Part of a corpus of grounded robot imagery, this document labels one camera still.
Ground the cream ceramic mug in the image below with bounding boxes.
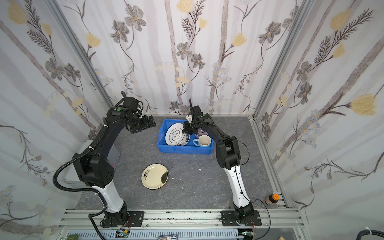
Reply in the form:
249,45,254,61
193,135,212,148

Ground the blue plastic bin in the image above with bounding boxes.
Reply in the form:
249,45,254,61
157,119,214,155

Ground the white plate black pattern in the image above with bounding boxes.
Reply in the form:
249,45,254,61
165,123,185,146

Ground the lilac ceramic bowl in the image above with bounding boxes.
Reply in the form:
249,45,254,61
196,129,209,138

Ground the green rimmed white plate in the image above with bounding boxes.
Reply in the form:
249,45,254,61
179,134,191,146

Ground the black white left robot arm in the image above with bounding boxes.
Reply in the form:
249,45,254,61
73,107,156,228

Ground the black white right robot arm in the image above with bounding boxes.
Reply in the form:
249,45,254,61
183,113,254,226

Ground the yellow floral plate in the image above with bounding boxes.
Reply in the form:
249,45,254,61
141,164,169,190

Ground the grey metal case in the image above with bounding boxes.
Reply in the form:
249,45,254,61
63,139,121,192

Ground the orange capped brown bottle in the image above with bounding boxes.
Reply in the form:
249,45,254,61
265,194,280,206

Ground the black corrugated cable conduit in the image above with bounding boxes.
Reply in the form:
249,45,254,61
52,148,106,240

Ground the black thin right cable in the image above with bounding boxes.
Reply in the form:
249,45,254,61
236,139,272,240

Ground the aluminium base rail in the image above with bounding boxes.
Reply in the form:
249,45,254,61
55,208,310,240

